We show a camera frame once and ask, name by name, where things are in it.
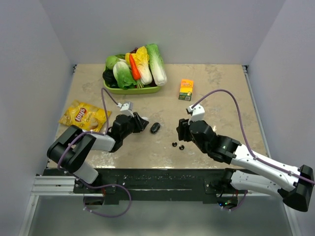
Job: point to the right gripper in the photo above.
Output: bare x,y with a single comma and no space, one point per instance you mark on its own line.
182,130

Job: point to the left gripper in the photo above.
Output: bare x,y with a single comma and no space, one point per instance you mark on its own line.
140,123

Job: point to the black earbud charging case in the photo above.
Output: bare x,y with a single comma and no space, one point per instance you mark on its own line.
155,128

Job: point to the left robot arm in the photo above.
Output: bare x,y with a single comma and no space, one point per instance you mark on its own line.
71,149

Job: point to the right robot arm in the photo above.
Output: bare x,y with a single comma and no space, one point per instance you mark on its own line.
258,173

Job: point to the green plastic tray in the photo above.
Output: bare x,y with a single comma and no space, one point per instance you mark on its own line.
132,91

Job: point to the orange juice box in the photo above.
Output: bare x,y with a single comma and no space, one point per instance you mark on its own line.
186,89

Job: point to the orange carrot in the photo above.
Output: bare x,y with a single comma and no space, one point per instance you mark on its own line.
135,72

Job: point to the yellow chips bag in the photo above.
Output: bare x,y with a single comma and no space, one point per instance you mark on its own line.
84,116

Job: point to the green white bok choy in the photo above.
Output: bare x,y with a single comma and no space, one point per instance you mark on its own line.
123,76

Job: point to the black toy vegetable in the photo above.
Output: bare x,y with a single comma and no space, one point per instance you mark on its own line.
108,76

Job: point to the napa cabbage right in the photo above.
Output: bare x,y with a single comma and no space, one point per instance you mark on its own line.
156,65

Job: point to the yellow leaf cabbage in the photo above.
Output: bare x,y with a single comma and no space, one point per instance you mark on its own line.
141,58

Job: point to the round green vegetable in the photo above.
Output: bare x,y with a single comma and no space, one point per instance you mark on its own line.
111,61

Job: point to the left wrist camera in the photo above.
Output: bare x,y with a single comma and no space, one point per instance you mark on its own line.
126,108

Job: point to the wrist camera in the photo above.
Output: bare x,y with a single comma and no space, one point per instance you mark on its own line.
126,108
197,113

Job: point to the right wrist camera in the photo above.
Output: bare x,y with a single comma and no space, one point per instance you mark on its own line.
197,113

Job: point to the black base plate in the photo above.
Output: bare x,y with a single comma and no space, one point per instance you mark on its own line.
208,186

